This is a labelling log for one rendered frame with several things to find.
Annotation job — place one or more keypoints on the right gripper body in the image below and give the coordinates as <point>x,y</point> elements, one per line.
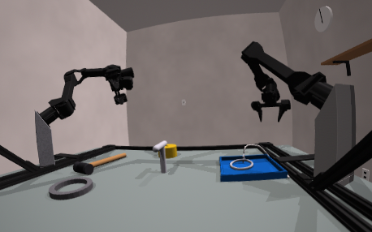
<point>271,103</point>

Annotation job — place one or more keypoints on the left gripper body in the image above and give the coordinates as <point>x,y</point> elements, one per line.
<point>112,72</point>

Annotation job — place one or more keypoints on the black rubber mallet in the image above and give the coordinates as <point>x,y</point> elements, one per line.
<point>87,168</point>

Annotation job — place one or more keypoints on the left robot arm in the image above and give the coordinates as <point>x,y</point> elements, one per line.
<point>65,105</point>

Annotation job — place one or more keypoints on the yellow cylinder with center hole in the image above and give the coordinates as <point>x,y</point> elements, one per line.
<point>171,151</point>

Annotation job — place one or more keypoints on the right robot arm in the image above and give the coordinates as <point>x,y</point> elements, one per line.
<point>304,87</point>

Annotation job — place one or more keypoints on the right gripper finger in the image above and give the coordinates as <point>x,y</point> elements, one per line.
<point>282,109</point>
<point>259,110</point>

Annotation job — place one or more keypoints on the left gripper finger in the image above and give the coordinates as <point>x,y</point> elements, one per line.
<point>120,99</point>
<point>114,80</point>

